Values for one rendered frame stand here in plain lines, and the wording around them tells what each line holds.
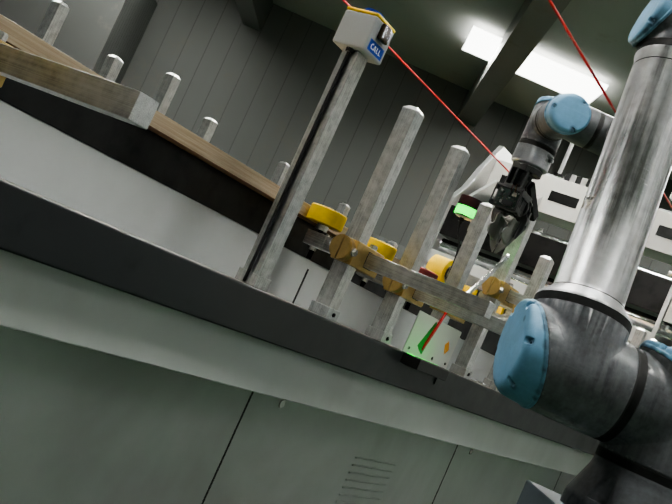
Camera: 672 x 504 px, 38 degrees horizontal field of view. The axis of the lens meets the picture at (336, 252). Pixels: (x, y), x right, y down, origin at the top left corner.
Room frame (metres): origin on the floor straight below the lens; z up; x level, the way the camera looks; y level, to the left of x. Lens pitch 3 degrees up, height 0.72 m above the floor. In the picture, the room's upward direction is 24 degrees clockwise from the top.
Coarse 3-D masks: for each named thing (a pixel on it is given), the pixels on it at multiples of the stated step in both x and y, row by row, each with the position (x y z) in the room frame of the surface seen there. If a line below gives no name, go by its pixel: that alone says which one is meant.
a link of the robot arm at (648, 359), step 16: (640, 352) 1.42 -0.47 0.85; (656, 352) 1.43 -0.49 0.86; (640, 368) 1.39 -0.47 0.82; (656, 368) 1.41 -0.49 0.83; (640, 384) 1.38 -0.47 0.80; (656, 384) 1.39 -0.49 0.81; (640, 400) 1.38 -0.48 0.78; (656, 400) 1.38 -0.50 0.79; (624, 416) 1.39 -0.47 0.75; (640, 416) 1.38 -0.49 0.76; (656, 416) 1.38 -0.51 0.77; (608, 432) 1.41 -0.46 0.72; (624, 432) 1.40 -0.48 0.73; (640, 432) 1.39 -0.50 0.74; (656, 432) 1.39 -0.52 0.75; (608, 448) 1.44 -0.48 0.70; (624, 448) 1.41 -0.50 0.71; (640, 448) 1.40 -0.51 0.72; (656, 448) 1.39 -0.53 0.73; (640, 464) 1.39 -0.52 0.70; (656, 464) 1.39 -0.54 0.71
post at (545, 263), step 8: (544, 256) 2.77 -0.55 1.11; (536, 264) 2.77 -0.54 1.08; (544, 264) 2.76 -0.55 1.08; (552, 264) 2.77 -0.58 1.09; (536, 272) 2.77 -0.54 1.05; (544, 272) 2.75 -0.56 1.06; (536, 280) 2.76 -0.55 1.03; (544, 280) 2.77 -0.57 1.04; (528, 288) 2.77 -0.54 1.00; (536, 288) 2.76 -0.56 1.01; (528, 296) 2.76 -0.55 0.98; (488, 376) 2.77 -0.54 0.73
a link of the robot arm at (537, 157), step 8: (520, 144) 2.25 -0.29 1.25; (528, 144) 2.23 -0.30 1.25; (520, 152) 2.24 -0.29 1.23; (528, 152) 2.23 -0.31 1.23; (536, 152) 2.22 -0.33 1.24; (544, 152) 2.22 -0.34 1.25; (512, 160) 2.27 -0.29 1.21; (520, 160) 2.24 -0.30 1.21; (528, 160) 2.22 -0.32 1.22; (536, 160) 2.22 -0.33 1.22; (544, 160) 2.23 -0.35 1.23; (552, 160) 2.24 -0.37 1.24; (536, 168) 2.24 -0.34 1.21; (544, 168) 2.23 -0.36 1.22
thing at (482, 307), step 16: (304, 240) 2.02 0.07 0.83; (320, 240) 2.00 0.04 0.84; (368, 256) 1.94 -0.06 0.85; (384, 272) 1.91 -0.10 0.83; (400, 272) 1.89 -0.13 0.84; (416, 272) 1.88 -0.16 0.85; (416, 288) 1.87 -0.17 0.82; (432, 288) 1.85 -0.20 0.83; (448, 288) 1.84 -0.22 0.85; (464, 304) 1.81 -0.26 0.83; (480, 304) 1.80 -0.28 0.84
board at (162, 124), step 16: (0, 16) 1.31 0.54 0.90; (16, 32) 1.34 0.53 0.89; (16, 48) 1.36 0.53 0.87; (32, 48) 1.37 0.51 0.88; (48, 48) 1.39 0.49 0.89; (64, 64) 1.42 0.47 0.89; (80, 64) 1.44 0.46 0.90; (160, 128) 1.62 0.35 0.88; (176, 128) 1.65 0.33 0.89; (176, 144) 1.71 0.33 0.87; (192, 144) 1.69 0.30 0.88; (208, 144) 1.72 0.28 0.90; (208, 160) 1.74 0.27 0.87; (224, 160) 1.77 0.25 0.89; (240, 176) 1.82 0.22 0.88; (256, 176) 1.86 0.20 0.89; (272, 192) 1.92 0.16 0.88; (304, 208) 2.02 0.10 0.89
